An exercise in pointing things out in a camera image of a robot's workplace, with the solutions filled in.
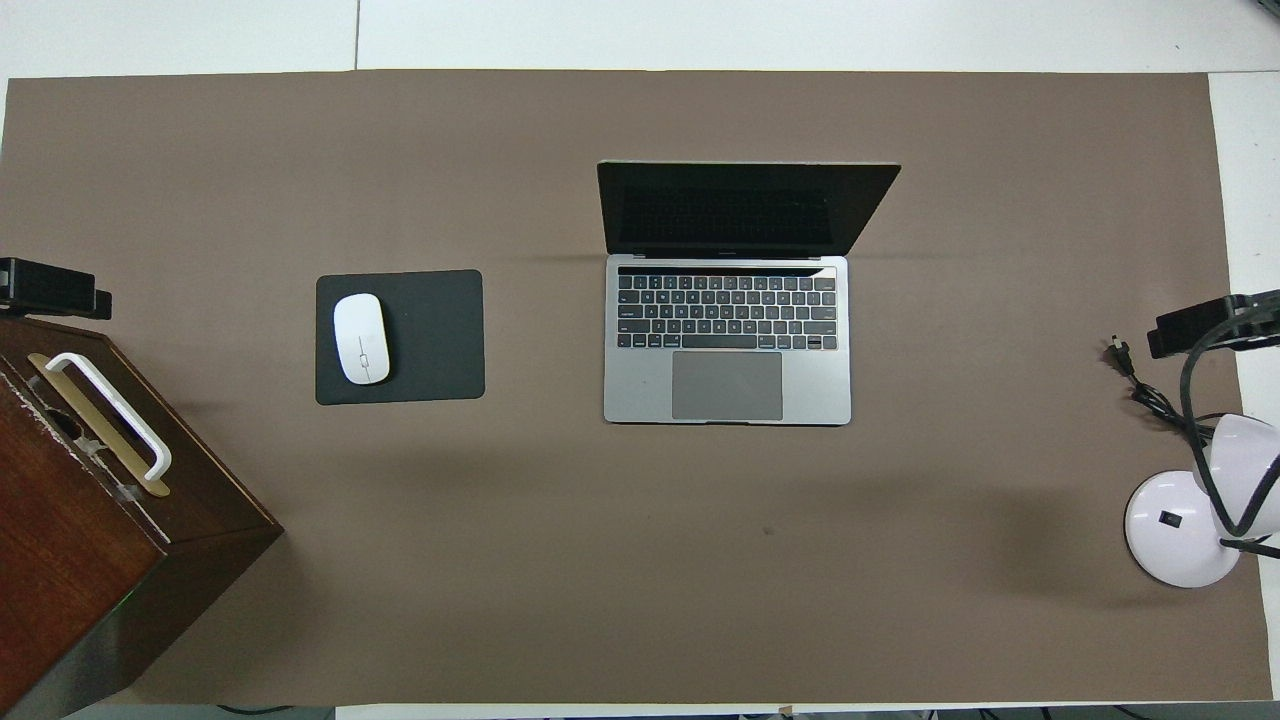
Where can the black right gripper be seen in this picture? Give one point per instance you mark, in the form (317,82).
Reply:
(1260,320)

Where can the grey Apple laptop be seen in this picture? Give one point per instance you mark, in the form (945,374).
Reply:
(730,385)

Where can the white desk lamp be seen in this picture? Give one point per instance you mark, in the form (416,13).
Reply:
(1175,530)

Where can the brown wooden box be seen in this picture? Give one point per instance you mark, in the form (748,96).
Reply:
(60,560)

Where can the white computer mouse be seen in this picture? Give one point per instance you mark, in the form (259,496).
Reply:
(361,340)

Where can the black mouse pad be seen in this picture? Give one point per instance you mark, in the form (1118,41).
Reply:
(440,340)

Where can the brown table mat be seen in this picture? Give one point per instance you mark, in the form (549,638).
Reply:
(600,560)

